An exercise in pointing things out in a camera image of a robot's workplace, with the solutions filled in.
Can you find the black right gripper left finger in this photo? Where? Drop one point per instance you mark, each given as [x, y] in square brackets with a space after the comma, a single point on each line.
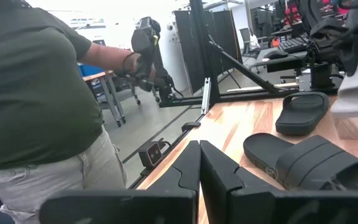
[185, 174]

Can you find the grey office chair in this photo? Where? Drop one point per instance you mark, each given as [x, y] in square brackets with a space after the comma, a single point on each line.
[246, 39]

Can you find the black room divider panels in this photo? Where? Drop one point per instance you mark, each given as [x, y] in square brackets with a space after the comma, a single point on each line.
[227, 37]

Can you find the person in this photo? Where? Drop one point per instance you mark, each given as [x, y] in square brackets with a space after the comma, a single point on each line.
[26, 93]

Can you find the black keyboard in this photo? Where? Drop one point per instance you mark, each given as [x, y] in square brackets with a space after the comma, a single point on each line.
[293, 44]

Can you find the blue storage bin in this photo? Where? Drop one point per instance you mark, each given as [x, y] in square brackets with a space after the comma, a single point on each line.
[90, 70]

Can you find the small black table camera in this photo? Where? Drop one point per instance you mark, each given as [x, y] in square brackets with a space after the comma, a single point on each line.
[150, 154]

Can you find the black table edge clamp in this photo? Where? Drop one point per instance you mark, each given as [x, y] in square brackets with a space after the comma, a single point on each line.
[190, 126]

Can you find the silver frame bracket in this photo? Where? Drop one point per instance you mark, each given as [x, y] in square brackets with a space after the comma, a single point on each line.
[206, 95]

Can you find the black slide sandal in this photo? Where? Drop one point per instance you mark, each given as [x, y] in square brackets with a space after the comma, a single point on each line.
[301, 113]
[315, 161]

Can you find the wooden-top wheeled cart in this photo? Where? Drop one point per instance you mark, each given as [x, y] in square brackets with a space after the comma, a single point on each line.
[110, 90]

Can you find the black computer mouse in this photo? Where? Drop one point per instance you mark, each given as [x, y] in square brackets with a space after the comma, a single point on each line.
[275, 54]

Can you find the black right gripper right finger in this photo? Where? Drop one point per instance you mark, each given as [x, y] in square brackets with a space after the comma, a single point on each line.
[219, 186]

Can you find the black aluminium rig frame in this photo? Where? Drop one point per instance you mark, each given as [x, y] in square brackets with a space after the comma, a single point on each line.
[204, 46]

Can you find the grey keyboard desk tray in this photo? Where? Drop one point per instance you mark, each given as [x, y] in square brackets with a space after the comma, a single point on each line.
[286, 63]

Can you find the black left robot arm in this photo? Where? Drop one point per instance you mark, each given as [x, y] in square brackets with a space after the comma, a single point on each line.
[325, 46]

